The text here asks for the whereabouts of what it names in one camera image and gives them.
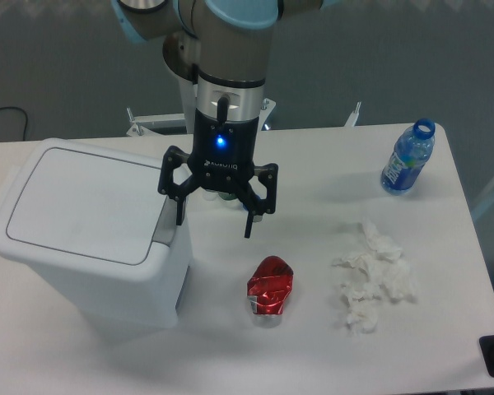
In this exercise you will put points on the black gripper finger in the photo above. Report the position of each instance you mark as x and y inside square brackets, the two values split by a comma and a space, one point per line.
[173, 158]
[255, 205]

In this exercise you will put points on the crushed red can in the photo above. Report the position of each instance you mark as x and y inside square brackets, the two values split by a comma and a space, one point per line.
[267, 291]

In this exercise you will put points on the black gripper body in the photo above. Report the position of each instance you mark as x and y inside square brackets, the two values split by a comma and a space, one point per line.
[222, 155]

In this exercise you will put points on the crumpled white tissue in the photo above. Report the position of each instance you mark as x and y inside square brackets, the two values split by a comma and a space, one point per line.
[376, 273]

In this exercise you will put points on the clear bottle green label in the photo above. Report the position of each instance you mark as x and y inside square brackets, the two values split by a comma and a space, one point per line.
[228, 198]

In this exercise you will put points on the blue plastic water bottle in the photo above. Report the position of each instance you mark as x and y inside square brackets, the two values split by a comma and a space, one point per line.
[411, 152]

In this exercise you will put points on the white bottle cap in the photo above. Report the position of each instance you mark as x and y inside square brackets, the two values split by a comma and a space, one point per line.
[209, 195]

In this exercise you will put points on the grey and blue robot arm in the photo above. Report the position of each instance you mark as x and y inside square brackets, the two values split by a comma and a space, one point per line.
[221, 47]

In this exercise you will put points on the white plastic trash can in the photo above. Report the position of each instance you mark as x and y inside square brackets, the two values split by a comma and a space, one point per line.
[91, 222]

